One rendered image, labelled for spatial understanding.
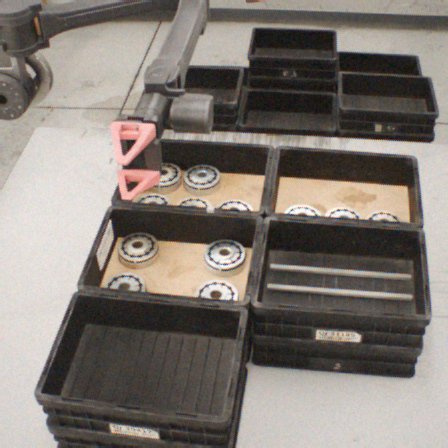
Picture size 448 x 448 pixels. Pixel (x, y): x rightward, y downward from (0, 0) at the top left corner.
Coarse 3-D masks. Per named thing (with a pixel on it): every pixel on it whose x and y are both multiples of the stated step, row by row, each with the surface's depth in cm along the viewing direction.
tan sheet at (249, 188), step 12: (228, 180) 199; (240, 180) 199; (252, 180) 199; (264, 180) 199; (144, 192) 197; (180, 192) 196; (216, 192) 196; (228, 192) 195; (240, 192) 195; (252, 192) 195; (216, 204) 192; (252, 204) 191
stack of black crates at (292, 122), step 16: (256, 96) 303; (272, 96) 302; (288, 96) 301; (304, 96) 300; (320, 96) 299; (240, 112) 289; (256, 112) 307; (272, 112) 307; (288, 112) 307; (304, 112) 306; (320, 112) 305; (240, 128) 282; (256, 128) 281; (272, 128) 280; (288, 128) 279; (304, 128) 279; (320, 128) 297; (336, 128) 278
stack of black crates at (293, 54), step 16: (256, 32) 325; (272, 32) 324; (288, 32) 323; (304, 32) 322; (320, 32) 321; (336, 32) 319; (256, 48) 330; (272, 48) 329; (288, 48) 329; (304, 48) 328; (320, 48) 327; (336, 48) 307; (256, 64) 306; (272, 64) 306; (288, 64) 305; (304, 64) 304; (320, 64) 302; (256, 80) 311; (272, 80) 310; (288, 80) 309; (304, 80) 308; (320, 80) 307
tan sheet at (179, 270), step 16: (112, 256) 178; (160, 256) 177; (176, 256) 177; (192, 256) 177; (112, 272) 173; (128, 272) 173; (144, 272) 173; (160, 272) 173; (176, 272) 173; (192, 272) 173; (208, 272) 173; (240, 272) 172; (160, 288) 169; (176, 288) 169; (192, 288) 169; (240, 288) 168
